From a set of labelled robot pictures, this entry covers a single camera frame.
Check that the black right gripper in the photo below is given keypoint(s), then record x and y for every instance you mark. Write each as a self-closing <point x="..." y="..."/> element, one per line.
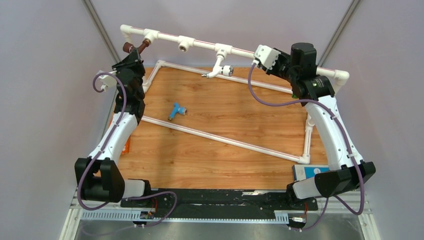
<point x="281" y="56"/>

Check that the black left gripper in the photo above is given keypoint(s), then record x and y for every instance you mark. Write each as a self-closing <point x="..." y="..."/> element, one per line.
<point x="132" y="61"/>

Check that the brown water faucet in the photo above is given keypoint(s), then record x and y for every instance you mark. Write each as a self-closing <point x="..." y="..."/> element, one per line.
<point x="129" y="47"/>

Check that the white PVC pipe frame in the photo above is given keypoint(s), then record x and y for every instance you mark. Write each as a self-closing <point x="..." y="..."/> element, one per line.
<point x="184" y="43"/>

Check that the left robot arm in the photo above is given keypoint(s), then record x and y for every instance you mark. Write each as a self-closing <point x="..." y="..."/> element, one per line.
<point x="98" y="176"/>

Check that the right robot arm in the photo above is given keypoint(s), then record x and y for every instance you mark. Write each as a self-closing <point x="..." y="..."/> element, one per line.
<point x="312" y="86"/>

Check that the white water faucet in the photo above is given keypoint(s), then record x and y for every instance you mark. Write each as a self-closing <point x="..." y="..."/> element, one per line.
<point x="225" y="70"/>

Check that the blue water faucet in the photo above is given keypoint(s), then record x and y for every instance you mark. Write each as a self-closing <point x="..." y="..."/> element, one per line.
<point x="177" y="109"/>

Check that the orange razor package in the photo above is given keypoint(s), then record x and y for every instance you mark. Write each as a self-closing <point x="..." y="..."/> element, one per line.
<point x="126" y="148"/>

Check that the blue white box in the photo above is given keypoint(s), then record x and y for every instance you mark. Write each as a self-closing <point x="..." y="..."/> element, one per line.
<point x="306" y="171"/>

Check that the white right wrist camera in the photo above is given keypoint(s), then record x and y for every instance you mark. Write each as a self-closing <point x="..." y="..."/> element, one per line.
<point x="265" y="56"/>

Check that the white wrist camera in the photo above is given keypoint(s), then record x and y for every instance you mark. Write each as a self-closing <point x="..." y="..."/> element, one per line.
<point x="265" y="56"/>
<point x="106" y="83"/>

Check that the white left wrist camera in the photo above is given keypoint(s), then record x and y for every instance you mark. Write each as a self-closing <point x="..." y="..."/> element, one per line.
<point x="106" y="83"/>

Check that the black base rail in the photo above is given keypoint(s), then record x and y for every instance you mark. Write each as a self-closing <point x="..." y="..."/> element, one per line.
<point x="221" y="204"/>

